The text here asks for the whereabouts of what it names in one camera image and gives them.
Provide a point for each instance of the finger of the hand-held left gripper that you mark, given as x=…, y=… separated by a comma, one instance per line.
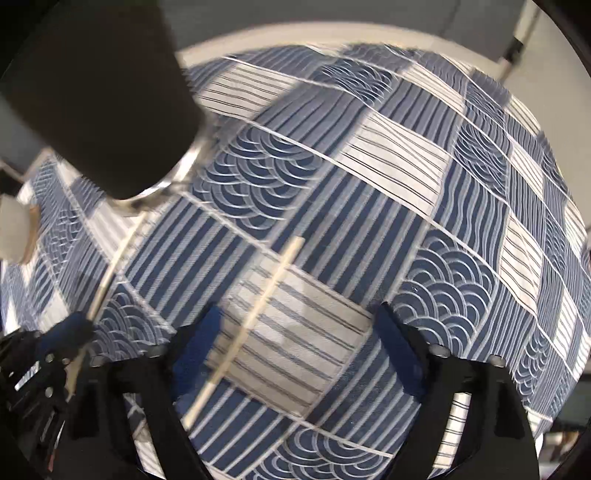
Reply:
x=69, y=334
x=46, y=387

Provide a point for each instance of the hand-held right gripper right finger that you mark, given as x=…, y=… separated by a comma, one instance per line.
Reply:
x=397, y=353

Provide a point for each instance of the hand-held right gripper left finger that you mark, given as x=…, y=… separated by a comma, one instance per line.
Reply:
x=198, y=344

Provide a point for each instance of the pale wooden chopstick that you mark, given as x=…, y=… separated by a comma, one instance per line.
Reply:
x=249, y=323
x=104, y=286

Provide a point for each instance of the black utensil holder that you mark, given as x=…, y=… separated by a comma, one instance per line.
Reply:
x=101, y=92

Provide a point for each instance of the white plant pot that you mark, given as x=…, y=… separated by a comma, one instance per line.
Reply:
x=14, y=230

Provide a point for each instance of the blue white patterned tablecloth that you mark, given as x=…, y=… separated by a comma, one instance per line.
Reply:
x=369, y=207

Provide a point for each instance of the grey upholstered seat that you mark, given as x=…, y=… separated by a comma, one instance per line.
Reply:
x=480, y=23

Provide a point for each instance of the white stand pole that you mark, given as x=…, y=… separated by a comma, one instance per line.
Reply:
x=526, y=23

